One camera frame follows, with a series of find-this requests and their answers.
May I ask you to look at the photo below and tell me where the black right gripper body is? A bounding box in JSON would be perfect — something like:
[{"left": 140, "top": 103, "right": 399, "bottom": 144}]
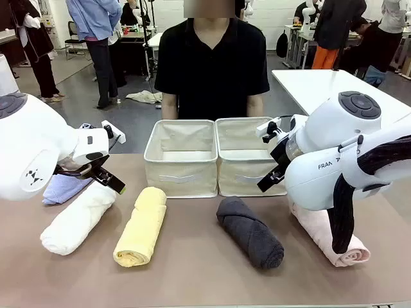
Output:
[{"left": 269, "top": 141, "right": 292, "bottom": 177}]

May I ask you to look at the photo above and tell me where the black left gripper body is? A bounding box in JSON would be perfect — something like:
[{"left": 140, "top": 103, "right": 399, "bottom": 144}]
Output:
[{"left": 83, "top": 162, "right": 112, "bottom": 186}]

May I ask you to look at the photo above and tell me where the lavender blue cone towel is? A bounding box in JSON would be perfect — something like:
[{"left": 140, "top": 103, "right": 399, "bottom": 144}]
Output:
[{"left": 42, "top": 123, "right": 96, "bottom": 205}]

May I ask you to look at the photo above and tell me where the white towel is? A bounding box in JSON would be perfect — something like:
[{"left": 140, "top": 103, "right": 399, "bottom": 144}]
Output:
[{"left": 40, "top": 184, "right": 117, "bottom": 257}]

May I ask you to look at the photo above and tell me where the yellow towel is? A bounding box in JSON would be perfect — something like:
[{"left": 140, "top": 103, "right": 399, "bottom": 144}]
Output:
[{"left": 112, "top": 187, "right": 168, "bottom": 268}]

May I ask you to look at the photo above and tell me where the dark grey towel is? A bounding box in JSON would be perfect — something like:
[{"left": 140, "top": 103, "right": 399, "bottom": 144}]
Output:
[{"left": 216, "top": 196, "right": 285, "bottom": 270}]

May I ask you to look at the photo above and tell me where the pink towel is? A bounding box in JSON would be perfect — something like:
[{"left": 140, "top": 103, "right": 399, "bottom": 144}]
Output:
[{"left": 288, "top": 198, "right": 371, "bottom": 268}]

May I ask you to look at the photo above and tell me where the person's right forearm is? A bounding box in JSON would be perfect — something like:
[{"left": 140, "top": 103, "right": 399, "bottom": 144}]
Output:
[{"left": 161, "top": 92, "right": 179, "bottom": 120}]

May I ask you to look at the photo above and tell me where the person's left forearm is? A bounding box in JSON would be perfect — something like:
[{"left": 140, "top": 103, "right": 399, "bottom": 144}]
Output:
[{"left": 247, "top": 94, "right": 264, "bottom": 118}]

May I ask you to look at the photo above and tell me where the cream fabric storage bin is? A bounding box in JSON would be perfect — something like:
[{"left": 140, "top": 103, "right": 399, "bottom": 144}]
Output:
[
  {"left": 143, "top": 119, "right": 219, "bottom": 199},
  {"left": 214, "top": 117, "right": 288, "bottom": 198}
]

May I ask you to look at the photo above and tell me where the white table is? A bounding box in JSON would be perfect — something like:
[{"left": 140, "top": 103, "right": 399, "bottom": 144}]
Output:
[{"left": 271, "top": 69, "right": 411, "bottom": 129}]

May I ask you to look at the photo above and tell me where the beige cloth on floor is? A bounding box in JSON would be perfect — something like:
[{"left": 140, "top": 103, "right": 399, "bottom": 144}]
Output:
[{"left": 125, "top": 90, "right": 163, "bottom": 104}]

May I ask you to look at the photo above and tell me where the person in white top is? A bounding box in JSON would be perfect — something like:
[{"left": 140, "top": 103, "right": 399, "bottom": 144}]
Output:
[{"left": 108, "top": 14, "right": 128, "bottom": 88}]

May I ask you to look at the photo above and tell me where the person in black polo shirt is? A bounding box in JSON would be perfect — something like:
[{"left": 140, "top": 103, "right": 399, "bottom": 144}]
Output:
[{"left": 154, "top": 0, "right": 270, "bottom": 120}]

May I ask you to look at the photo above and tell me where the black backpack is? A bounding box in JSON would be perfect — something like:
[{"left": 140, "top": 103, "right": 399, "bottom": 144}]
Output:
[{"left": 275, "top": 30, "right": 289, "bottom": 58}]

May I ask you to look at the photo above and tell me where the grey background desk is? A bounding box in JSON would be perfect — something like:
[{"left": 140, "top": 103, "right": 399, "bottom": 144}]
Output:
[{"left": 284, "top": 24, "right": 317, "bottom": 70}]

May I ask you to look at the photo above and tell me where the blue bag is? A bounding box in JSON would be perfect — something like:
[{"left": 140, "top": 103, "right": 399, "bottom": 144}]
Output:
[{"left": 364, "top": 65, "right": 386, "bottom": 88}]

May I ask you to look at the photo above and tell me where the white air purifier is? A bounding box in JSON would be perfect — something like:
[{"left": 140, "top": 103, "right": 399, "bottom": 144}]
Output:
[{"left": 0, "top": 53, "right": 21, "bottom": 96}]

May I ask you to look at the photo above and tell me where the black office chair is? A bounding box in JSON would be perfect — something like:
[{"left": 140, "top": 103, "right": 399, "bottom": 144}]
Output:
[{"left": 65, "top": 21, "right": 91, "bottom": 61}]

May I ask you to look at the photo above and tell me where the person in orange trousers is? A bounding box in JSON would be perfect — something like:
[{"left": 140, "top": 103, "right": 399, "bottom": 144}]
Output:
[{"left": 313, "top": 0, "right": 367, "bottom": 70}]

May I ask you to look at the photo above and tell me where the seated person in black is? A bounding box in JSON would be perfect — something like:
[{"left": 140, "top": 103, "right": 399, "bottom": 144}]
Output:
[{"left": 339, "top": 15, "right": 386, "bottom": 78}]

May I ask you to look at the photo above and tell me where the black tripod stand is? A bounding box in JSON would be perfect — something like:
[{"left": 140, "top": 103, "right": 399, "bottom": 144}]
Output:
[{"left": 141, "top": 0, "right": 159, "bottom": 81}]

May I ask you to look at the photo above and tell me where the white background desk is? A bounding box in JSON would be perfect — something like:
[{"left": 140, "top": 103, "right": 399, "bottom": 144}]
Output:
[{"left": 146, "top": 31, "right": 165, "bottom": 81}]

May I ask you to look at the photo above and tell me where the person in black vest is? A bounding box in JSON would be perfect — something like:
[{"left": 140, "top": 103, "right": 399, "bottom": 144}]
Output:
[{"left": 8, "top": 0, "right": 67, "bottom": 103}]

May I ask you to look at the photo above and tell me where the person in blue shirt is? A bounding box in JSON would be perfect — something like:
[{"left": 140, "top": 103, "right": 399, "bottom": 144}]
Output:
[{"left": 66, "top": 0, "right": 123, "bottom": 110}]

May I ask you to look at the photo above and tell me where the person in grey top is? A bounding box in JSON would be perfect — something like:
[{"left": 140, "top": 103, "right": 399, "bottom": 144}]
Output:
[{"left": 378, "top": 0, "right": 409, "bottom": 73}]

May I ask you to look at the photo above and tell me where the dark left arm cable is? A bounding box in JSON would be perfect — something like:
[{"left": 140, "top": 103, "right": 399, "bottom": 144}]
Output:
[{"left": 53, "top": 162, "right": 94, "bottom": 179}]

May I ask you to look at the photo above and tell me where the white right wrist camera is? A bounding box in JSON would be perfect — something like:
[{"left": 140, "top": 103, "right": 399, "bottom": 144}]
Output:
[{"left": 256, "top": 117, "right": 283, "bottom": 144}]

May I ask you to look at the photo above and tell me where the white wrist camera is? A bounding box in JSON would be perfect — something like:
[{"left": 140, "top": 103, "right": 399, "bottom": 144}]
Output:
[
  {"left": 101, "top": 120, "right": 127, "bottom": 144},
  {"left": 256, "top": 117, "right": 283, "bottom": 144}
]

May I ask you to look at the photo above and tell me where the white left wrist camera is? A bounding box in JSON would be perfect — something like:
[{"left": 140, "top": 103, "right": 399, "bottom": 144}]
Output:
[{"left": 101, "top": 120, "right": 127, "bottom": 144}]

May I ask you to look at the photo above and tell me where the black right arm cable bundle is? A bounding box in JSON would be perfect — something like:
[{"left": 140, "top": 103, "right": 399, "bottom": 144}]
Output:
[{"left": 331, "top": 134, "right": 411, "bottom": 254}]

